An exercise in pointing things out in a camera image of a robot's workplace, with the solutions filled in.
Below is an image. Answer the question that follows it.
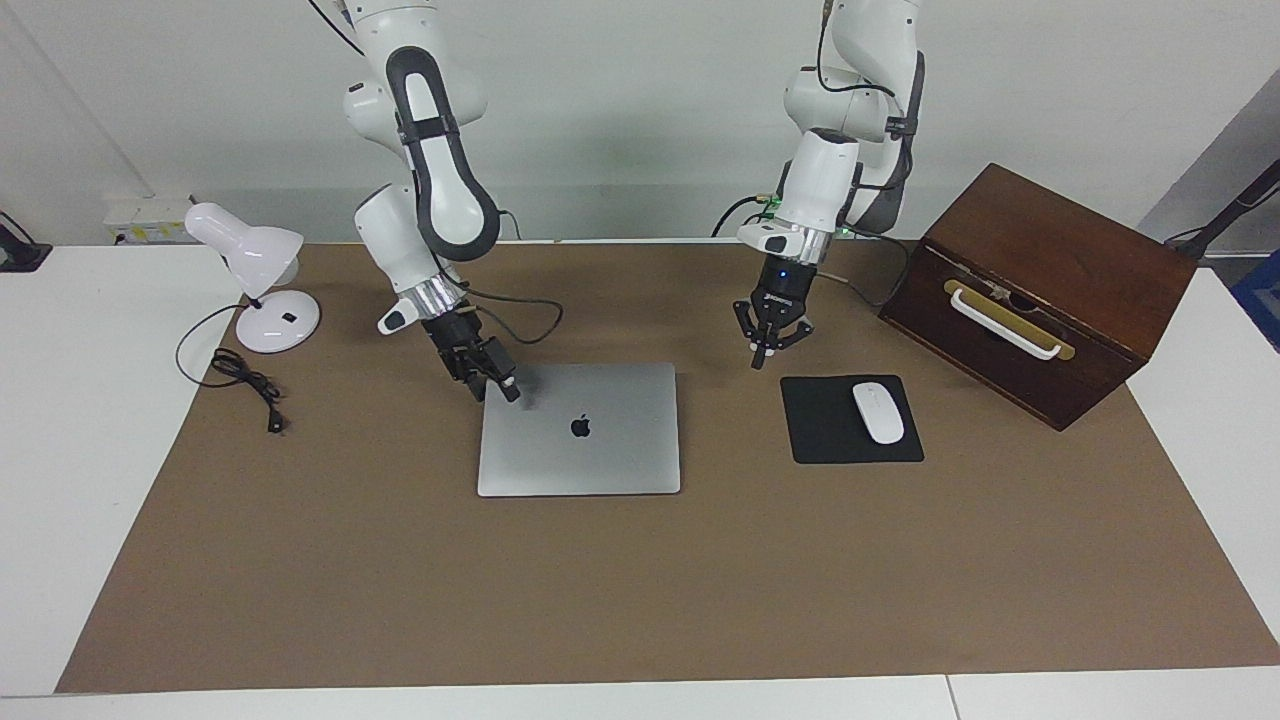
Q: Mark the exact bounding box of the silver laptop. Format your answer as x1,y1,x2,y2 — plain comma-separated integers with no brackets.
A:
476,362,683,498

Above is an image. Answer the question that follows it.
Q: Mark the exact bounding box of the white power strip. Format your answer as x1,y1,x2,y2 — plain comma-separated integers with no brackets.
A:
103,195,193,245

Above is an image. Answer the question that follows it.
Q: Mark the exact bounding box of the black mouse pad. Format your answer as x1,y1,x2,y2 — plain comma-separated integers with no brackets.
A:
780,375,925,465

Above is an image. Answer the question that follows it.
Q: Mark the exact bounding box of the dark wooden box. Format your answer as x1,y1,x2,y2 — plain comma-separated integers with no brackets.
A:
878,163,1199,432

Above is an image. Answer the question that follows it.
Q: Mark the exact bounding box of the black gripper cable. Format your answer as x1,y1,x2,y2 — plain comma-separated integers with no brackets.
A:
820,225,911,308
440,262,565,347

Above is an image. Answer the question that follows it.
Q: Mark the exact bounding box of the black stand pole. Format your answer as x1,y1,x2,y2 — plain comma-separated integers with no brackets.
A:
1165,158,1280,261

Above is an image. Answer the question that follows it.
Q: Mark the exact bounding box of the black stand clamp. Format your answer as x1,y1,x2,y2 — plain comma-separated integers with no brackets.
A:
0,212,53,273

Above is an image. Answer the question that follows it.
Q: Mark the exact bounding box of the black lamp power cable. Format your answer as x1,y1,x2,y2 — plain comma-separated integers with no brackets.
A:
176,303,288,435

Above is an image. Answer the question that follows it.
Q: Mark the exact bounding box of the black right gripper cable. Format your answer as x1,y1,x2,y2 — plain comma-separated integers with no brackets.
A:
440,262,565,347

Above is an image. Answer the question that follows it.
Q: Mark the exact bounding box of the white box handle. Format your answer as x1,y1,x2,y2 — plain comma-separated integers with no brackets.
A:
949,288,1063,361

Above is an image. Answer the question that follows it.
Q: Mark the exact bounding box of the brown paper table mat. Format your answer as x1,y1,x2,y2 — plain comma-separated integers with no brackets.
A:
55,240,1280,694

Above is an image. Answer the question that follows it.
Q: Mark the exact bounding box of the blue crate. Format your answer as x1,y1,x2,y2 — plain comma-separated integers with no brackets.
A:
1230,250,1280,353

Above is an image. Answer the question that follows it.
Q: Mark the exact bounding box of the white computer mouse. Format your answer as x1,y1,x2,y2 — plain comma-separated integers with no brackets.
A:
852,382,906,445

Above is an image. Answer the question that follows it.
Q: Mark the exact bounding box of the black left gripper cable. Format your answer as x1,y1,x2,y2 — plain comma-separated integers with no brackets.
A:
820,225,911,308

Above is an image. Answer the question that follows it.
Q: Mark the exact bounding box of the white desk lamp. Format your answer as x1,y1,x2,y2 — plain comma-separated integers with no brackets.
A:
184,202,322,355

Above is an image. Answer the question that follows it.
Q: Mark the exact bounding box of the brass handle plate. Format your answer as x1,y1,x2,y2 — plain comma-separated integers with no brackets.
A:
943,279,1077,362

